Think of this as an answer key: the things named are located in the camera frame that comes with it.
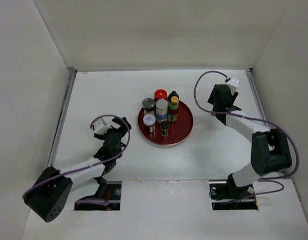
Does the white lid spice jar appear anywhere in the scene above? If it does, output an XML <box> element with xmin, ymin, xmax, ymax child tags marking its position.
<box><xmin>143</xmin><ymin>114</ymin><xmax>156</xmax><ymax>133</ymax></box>

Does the small dark pepper jar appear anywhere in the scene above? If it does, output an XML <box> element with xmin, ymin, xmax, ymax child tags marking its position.
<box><xmin>160</xmin><ymin>120</ymin><xmax>170</xmax><ymax>137</ymax></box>

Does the silver lid blue label jar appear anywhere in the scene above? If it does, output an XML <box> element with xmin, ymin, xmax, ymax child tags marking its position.
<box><xmin>156</xmin><ymin>99</ymin><xmax>168</xmax><ymax>123</ymax></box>

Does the red lid sauce jar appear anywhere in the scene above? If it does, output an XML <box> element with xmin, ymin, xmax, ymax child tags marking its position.
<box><xmin>154</xmin><ymin>89</ymin><xmax>168</xmax><ymax>101</ymax></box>

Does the white bottle black cap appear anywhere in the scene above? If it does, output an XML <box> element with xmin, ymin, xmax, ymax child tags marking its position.
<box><xmin>168</xmin><ymin>91</ymin><xmax>179</xmax><ymax>99</ymax></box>

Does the red sauce bottle green label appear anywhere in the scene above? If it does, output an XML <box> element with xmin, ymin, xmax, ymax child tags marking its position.
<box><xmin>167</xmin><ymin>96</ymin><xmax>179</xmax><ymax>123</ymax></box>

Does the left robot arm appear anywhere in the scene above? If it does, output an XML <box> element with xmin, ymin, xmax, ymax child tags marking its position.
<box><xmin>22</xmin><ymin>114</ymin><xmax>132</xmax><ymax>223</ymax></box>

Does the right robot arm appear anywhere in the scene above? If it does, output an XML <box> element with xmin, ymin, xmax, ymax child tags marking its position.
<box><xmin>208</xmin><ymin>84</ymin><xmax>292</xmax><ymax>198</ymax></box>

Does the red round tray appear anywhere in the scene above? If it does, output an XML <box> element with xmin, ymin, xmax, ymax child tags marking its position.
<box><xmin>137</xmin><ymin>101</ymin><xmax>194</xmax><ymax>146</ymax></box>

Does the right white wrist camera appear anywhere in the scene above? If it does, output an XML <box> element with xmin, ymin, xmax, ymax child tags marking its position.
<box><xmin>225</xmin><ymin>77</ymin><xmax>240</xmax><ymax>92</ymax></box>

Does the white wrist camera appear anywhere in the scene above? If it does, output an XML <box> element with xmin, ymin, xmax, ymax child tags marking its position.
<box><xmin>225</xmin><ymin>77</ymin><xmax>240</xmax><ymax>92</ymax></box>
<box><xmin>91</xmin><ymin>118</ymin><xmax>110</xmax><ymax>135</ymax></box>

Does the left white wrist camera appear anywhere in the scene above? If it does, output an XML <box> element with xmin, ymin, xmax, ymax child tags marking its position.
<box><xmin>91</xmin><ymin>118</ymin><xmax>110</xmax><ymax>135</ymax></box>

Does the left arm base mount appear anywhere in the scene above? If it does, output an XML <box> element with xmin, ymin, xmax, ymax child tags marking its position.
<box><xmin>74</xmin><ymin>177</ymin><xmax>122</xmax><ymax>211</ymax></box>

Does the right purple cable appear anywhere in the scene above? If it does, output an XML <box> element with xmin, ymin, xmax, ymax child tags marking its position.
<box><xmin>194</xmin><ymin>70</ymin><xmax>301</xmax><ymax>203</ymax></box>

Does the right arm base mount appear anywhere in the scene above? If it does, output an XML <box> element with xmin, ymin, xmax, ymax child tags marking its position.
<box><xmin>209</xmin><ymin>181</ymin><xmax>258</xmax><ymax>211</ymax></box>

